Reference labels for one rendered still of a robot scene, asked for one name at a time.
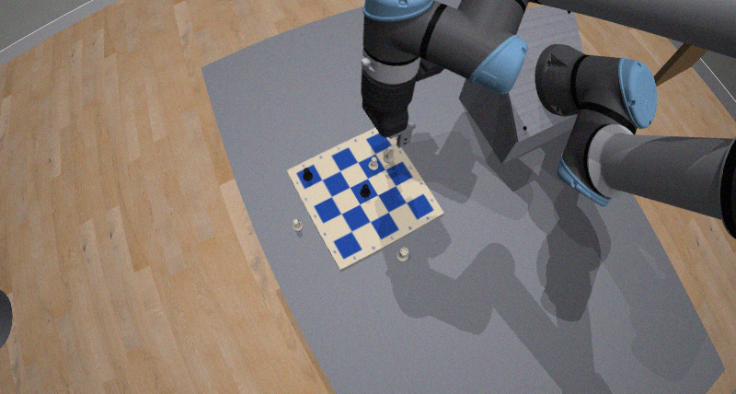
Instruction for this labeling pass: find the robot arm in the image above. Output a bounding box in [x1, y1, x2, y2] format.
[362, 0, 736, 239]

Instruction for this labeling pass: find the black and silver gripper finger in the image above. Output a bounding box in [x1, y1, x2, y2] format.
[389, 121, 416, 148]

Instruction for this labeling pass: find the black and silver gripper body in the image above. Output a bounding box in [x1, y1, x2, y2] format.
[361, 49, 444, 138]

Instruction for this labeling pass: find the blue and cream chessboard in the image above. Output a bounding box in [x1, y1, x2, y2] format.
[287, 128, 444, 270]

